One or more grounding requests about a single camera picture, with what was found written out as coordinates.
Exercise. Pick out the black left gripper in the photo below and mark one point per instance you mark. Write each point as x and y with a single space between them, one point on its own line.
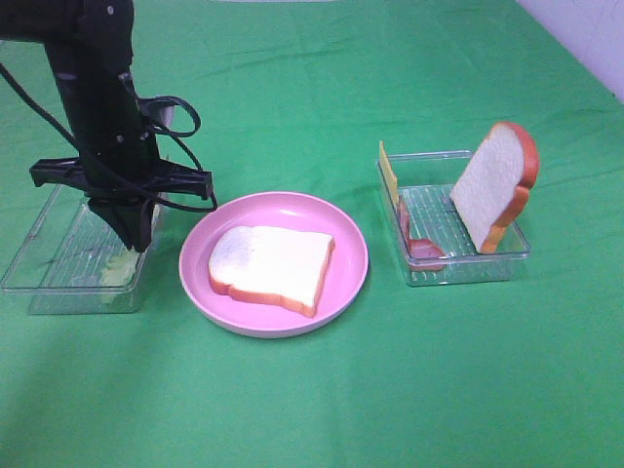
114 132

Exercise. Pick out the green lettuce leaf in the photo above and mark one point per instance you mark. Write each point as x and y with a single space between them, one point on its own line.
117 275

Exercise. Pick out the toast bread slice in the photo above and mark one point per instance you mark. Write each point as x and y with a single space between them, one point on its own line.
495 185
272 265

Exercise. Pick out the yellow cheese slice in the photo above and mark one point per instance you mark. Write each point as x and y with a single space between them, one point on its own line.
389 177

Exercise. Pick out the bacon strip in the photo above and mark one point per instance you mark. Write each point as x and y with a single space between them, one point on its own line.
418 249

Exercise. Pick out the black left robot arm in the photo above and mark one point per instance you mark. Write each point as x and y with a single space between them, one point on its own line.
83 37

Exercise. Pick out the left clear plastic tray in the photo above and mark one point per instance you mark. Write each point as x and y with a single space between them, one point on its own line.
56 270

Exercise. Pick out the clear plastic tray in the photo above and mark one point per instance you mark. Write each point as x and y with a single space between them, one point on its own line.
424 182
56 270

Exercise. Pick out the pink round plate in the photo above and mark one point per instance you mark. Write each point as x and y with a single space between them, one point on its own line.
347 271

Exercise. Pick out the right clear plastic tray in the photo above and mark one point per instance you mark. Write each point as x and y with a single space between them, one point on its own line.
424 182

